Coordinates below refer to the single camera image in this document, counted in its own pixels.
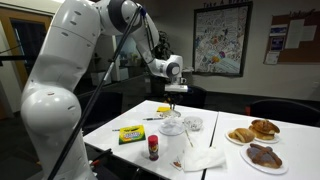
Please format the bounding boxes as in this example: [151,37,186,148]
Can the stacked brown buns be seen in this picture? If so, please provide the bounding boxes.
[249,118,281,141]

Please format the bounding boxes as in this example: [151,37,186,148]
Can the golden bread roll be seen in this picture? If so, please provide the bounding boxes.
[228,127,256,144]

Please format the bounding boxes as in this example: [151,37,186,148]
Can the black orange bar clamp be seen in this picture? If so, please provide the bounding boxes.
[89,148,114,168]

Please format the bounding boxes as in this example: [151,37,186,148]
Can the thin yellow white stick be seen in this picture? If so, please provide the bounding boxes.
[184,129,195,148]

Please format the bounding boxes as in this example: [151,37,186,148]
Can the blue white pinned flyer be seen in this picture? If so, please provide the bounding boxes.
[269,23,288,37]

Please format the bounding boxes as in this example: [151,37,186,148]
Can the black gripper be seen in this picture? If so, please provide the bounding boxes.
[163,92,185,112]

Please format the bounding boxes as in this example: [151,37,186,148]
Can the large white plate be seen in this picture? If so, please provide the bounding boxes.
[240,143,289,175]

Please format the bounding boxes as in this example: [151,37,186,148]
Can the black framed colouring poster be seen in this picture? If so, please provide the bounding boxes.
[192,0,254,78]

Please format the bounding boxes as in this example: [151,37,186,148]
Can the large white pinned paper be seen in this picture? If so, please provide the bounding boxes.
[284,18,306,50]

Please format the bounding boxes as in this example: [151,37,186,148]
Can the yellow green marker box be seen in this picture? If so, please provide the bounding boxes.
[118,124,147,145]

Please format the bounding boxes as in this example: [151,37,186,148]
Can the small white pinned paper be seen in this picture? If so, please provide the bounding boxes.
[302,24,318,42]

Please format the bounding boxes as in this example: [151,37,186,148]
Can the crumpled white napkin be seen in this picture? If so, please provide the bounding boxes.
[178,145,227,173]

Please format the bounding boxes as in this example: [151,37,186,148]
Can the white box cabinet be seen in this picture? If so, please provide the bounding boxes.
[90,70,113,88]

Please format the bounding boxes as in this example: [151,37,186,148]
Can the black office chair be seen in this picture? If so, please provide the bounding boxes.
[179,85,208,109]
[77,90,124,136]
[246,98,320,128]

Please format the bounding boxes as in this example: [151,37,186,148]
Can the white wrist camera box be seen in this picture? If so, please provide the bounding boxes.
[164,83,190,94]

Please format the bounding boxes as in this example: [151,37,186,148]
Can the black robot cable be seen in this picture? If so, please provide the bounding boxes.
[46,4,158,180]

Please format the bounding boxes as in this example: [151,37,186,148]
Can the white round plate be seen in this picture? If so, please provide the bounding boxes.
[158,121,186,137]
[253,133,280,145]
[225,129,256,146]

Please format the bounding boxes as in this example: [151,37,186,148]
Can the yellow sticky note pad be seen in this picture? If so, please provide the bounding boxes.
[156,106,172,114]

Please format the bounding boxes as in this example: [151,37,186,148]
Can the small white side table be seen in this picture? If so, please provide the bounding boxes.
[182,66,195,86]

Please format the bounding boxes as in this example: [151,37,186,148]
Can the red capped small bottle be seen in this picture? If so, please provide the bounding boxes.
[147,134,160,162]

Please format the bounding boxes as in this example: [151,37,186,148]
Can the chocolate topped bread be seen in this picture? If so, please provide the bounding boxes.
[246,143,284,169]

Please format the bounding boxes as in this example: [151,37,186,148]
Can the dark blue pinned flyer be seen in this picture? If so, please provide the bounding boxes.
[269,35,286,52]

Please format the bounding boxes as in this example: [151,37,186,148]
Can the brown cork notice board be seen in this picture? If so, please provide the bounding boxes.
[263,11,320,65]

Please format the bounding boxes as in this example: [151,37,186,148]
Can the clear glass cup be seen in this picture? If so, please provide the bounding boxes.
[183,115,204,132]

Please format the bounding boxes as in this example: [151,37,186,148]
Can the small orange printed card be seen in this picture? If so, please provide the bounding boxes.
[170,159,184,171]

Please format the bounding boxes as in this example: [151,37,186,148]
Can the potted green plant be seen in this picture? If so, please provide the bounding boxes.
[149,30,175,98]

